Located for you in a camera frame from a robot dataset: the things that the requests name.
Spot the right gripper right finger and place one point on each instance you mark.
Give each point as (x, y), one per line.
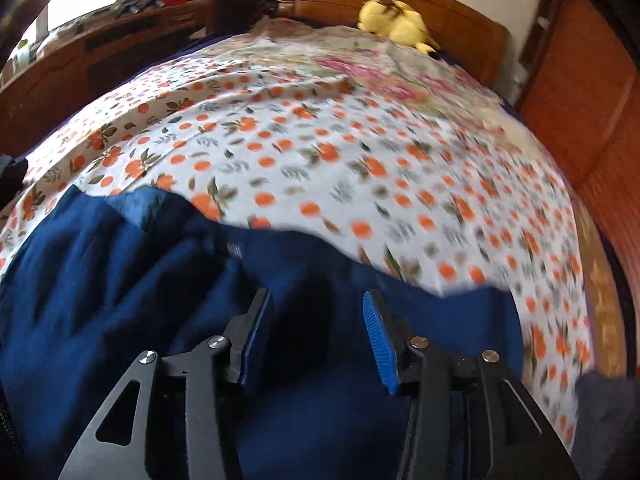
(470, 417)

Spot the pink floral blanket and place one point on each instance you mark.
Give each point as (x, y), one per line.
(402, 74)

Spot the yellow plush toy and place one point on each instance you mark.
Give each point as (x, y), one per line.
(398, 22)

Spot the black folded garment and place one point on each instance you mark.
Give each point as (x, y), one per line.
(12, 173)

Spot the wooden chair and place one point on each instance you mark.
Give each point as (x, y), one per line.
(226, 17)

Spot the wooden louvered wardrobe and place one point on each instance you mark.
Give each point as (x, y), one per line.
(583, 104)

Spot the orange print bed sheet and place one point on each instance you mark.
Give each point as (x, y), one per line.
(252, 141)

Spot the wooden desk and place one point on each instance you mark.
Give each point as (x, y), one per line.
(51, 90)

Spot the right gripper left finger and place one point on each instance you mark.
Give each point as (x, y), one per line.
(174, 417)

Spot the dark grey garment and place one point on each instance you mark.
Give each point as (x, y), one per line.
(606, 443)

